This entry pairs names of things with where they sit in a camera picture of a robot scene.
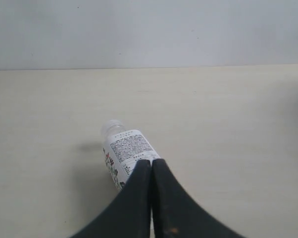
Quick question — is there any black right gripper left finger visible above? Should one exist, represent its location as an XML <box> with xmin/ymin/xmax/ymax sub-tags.
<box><xmin>73</xmin><ymin>160</ymin><xmax>151</xmax><ymax>238</ymax></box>

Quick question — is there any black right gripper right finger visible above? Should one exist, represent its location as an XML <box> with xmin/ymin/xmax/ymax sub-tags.
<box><xmin>151</xmin><ymin>159</ymin><xmax>241</xmax><ymax>238</ymax></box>

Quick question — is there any clear bottle floral label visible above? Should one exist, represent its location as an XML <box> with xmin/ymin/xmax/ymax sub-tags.
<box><xmin>101</xmin><ymin>119</ymin><xmax>160</xmax><ymax>190</ymax></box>

